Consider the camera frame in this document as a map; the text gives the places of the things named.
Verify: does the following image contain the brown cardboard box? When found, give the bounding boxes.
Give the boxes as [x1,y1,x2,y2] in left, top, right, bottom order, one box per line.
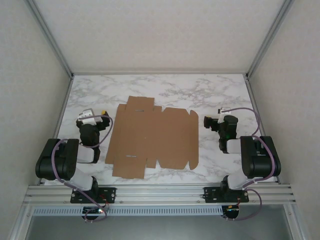
[104,95,200,180]

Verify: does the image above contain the small circuit board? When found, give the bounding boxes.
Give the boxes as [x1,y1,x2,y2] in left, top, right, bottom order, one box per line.
[221,204,241,219]
[82,206,106,216]

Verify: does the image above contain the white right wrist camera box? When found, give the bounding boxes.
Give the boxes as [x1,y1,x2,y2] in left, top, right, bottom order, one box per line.
[216,107,227,124]

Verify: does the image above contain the aluminium table side rail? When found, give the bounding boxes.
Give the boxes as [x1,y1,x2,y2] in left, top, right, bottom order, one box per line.
[38,74,75,186]
[244,74,281,185]

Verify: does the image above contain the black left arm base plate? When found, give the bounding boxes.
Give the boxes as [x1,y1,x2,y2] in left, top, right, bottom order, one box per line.
[69,186,118,205]

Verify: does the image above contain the thin aluminium table rail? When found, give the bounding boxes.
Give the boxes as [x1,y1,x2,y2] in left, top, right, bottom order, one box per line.
[71,71,249,76]

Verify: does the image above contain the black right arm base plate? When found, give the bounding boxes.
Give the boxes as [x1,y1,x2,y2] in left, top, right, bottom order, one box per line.
[203,186,250,204]

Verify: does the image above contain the wide aluminium mounting rail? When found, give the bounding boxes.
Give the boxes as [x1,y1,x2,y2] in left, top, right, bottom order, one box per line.
[23,184,297,207]

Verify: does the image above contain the aluminium frame post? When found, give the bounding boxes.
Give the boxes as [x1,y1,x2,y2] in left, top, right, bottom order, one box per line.
[24,0,75,79]
[244,0,297,79]

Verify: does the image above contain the grey slotted cable duct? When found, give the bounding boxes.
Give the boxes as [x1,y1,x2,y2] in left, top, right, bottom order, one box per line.
[32,206,223,216]

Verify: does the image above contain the aluminium lower frame bar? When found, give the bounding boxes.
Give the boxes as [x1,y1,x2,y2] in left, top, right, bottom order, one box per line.
[283,203,311,240]
[9,204,35,240]

